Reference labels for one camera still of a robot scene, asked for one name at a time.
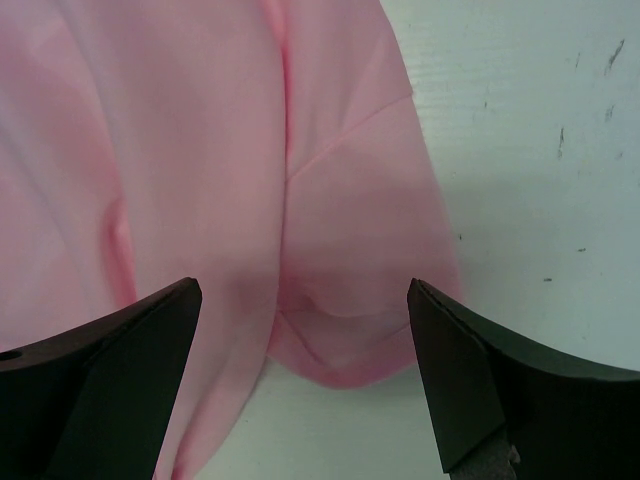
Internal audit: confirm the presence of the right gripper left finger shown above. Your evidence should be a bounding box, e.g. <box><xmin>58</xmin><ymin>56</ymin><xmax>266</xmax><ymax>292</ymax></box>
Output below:
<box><xmin>1</xmin><ymin>278</ymin><xmax>202</xmax><ymax>480</ymax></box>

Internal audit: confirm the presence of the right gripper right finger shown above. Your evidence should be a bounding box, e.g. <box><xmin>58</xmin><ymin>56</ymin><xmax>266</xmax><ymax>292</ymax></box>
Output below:
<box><xmin>407</xmin><ymin>279</ymin><xmax>639</xmax><ymax>479</ymax></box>

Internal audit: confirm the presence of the pink t shirt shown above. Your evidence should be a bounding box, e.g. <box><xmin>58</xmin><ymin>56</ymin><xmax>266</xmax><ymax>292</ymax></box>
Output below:
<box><xmin>1</xmin><ymin>1</ymin><xmax>460</xmax><ymax>479</ymax></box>

